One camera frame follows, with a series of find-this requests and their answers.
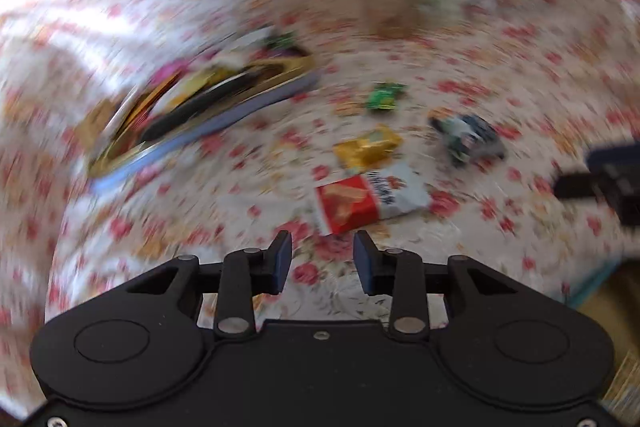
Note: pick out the black white snack packet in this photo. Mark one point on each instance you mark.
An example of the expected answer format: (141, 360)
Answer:
(468, 138)

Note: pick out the small glass bowl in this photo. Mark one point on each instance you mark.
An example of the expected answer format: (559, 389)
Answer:
(391, 19)

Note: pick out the green wrapped candy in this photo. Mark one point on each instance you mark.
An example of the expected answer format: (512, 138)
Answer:
(384, 96)

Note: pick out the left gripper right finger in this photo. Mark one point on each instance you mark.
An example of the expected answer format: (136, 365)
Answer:
(398, 274)

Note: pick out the gold tin lid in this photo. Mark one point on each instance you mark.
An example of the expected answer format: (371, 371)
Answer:
(591, 285)

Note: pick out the red white snack packet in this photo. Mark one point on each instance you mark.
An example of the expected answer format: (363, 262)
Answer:
(366, 198)

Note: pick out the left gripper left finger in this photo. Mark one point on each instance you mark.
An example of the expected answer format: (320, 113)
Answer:
(245, 274)

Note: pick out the floral sofa cover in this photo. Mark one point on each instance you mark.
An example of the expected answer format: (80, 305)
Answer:
(553, 77)

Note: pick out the gold tin tray with snacks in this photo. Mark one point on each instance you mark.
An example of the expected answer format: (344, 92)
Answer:
(191, 97)

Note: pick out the gold wrapped candy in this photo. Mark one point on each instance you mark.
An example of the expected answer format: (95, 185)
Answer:
(369, 151)

